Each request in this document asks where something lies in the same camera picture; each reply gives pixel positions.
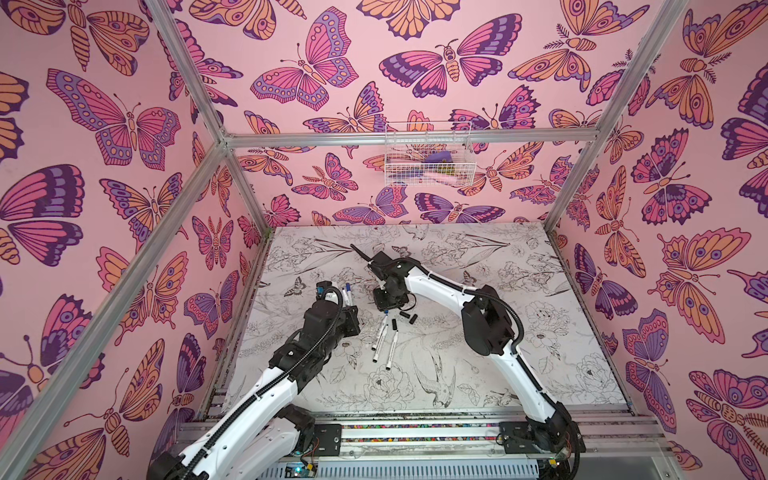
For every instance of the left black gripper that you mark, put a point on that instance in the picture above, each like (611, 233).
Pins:
(348, 322)

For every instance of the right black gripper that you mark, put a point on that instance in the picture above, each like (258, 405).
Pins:
(379, 264)

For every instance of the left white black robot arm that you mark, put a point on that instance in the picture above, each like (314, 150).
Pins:
(265, 425)

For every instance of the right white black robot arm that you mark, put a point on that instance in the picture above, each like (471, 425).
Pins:
(492, 329)

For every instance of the small green circuit board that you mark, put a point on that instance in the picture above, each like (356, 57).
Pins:
(300, 470)

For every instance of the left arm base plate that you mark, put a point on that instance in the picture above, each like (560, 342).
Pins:
(322, 440)

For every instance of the aluminium rail base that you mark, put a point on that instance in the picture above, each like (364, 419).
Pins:
(441, 446)

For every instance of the white wire basket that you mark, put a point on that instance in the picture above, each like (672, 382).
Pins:
(424, 157)

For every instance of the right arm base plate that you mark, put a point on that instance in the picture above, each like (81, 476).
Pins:
(530, 437)

